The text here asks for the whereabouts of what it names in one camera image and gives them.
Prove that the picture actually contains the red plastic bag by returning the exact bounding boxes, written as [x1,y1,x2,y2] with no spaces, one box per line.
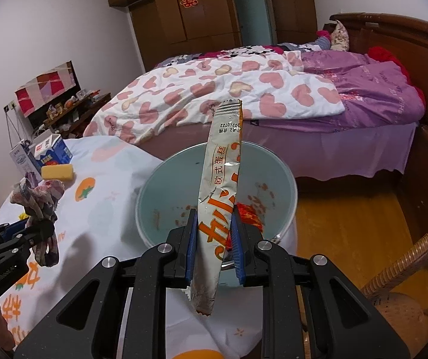
[225,203,265,251]

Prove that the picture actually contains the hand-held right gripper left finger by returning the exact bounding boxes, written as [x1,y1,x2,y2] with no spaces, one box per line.
[13,209,199,359]

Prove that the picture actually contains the row of small ornaments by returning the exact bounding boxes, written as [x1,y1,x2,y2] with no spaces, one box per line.
[45,90,102,120]

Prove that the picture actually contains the purple quilt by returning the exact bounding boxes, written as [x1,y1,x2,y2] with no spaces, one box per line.
[296,50,426,131]

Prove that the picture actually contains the yellow sponge cake piece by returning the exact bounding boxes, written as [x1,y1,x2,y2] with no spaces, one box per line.
[41,163,75,182]

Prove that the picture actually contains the black television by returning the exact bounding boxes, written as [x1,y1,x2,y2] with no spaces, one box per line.
[27,60,80,130]

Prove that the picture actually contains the light blue cartoon trash bin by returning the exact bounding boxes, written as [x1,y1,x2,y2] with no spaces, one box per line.
[136,141,297,288]

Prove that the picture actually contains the blue milk carton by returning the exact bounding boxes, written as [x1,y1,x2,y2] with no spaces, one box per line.
[34,135,73,169]

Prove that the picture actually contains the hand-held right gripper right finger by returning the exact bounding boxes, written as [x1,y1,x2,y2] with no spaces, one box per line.
[231,207,411,359]

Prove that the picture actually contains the black hanging cables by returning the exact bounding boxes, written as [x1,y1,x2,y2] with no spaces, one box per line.
[6,110,40,150]

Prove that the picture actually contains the floral pillow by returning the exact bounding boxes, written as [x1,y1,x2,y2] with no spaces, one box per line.
[329,20,350,52]

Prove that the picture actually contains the pink heart print quilt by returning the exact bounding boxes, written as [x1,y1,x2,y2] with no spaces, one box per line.
[83,49,345,146]

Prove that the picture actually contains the red fuzzy blanket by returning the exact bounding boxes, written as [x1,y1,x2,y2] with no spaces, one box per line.
[365,46,426,100]

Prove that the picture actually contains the white grey tall box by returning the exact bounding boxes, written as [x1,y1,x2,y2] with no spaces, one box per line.
[10,139,44,180]

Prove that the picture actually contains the purple bed sheet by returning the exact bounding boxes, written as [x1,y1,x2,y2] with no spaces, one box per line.
[139,118,418,180]

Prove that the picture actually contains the fruit print tablecloth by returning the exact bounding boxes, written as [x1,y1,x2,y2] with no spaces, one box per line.
[0,136,299,359]

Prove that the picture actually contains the pink patterned bag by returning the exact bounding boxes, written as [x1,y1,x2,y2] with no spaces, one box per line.
[10,177,65,268]

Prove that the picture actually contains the silver orange snack wrapper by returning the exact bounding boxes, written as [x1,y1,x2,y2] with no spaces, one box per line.
[188,99,244,317]

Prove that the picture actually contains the black white patterned blanket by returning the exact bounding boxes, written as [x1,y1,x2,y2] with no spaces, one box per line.
[154,44,330,68]

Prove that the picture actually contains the dark wooden tv cabinet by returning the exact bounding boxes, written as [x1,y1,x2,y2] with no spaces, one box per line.
[30,92,111,139]

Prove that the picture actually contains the brown wooden wardrobe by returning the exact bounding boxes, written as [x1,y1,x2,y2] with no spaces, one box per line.
[105,0,321,72]

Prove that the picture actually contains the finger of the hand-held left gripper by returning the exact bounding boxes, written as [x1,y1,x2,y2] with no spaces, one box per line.
[0,219,56,266]
[0,221,27,245]

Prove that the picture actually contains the wicker chair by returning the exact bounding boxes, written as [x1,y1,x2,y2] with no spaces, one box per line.
[360,211,428,348]

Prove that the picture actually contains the patchwork cloth cover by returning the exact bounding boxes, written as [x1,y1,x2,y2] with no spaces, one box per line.
[15,60,77,117]

